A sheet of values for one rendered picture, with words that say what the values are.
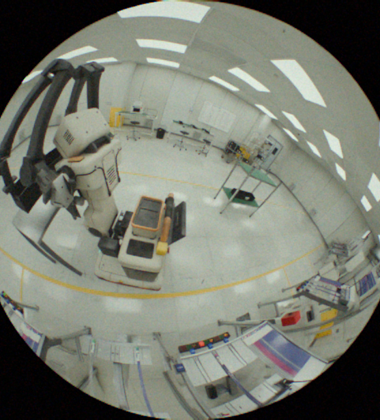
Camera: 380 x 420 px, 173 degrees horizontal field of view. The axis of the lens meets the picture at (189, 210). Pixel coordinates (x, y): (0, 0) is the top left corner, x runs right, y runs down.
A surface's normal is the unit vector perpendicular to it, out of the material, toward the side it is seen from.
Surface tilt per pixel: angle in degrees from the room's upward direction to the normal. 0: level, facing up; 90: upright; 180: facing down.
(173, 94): 90
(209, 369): 44
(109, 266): 0
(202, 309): 0
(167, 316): 0
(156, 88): 90
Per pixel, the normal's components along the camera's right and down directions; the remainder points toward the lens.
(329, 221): -0.93, -0.08
